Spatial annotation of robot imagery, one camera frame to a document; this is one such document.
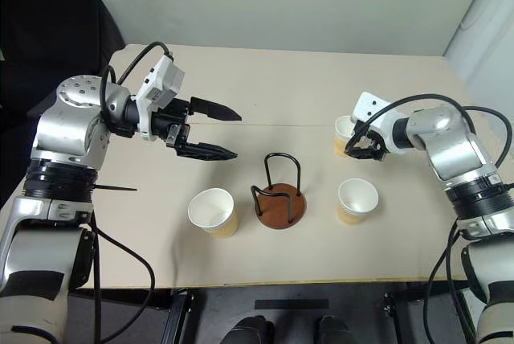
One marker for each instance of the black table frame bracket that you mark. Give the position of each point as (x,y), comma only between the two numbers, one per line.
(178,316)
(391,316)

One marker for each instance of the black zip tie tail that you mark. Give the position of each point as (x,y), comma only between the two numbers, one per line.
(116,188)

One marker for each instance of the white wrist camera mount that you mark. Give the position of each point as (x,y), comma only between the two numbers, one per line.
(371,109)
(160,79)

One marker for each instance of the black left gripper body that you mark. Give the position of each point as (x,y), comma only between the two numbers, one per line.
(170,119)

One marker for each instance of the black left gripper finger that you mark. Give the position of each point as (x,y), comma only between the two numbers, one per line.
(209,151)
(214,110)

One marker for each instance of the black chair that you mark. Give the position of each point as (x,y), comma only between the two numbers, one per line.
(48,38)

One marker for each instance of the black tape strip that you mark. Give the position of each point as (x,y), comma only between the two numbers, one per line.
(291,304)

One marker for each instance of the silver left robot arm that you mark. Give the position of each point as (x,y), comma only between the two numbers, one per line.
(60,131)

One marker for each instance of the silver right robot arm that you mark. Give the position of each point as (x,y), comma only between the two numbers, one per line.
(454,143)

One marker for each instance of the dark rounded shape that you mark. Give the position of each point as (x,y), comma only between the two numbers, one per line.
(335,332)
(249,332)

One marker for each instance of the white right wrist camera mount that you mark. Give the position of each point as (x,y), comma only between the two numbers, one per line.
(371,109)

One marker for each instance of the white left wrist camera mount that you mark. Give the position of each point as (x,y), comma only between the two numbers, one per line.
(160,79)

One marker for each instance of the white pillar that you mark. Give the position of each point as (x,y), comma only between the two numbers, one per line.
(486,26)

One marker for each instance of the tan paper cup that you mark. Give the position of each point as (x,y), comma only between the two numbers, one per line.
(344,129)
(357,199)
(210,209)

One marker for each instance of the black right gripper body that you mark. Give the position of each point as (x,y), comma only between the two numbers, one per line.
(379,147)

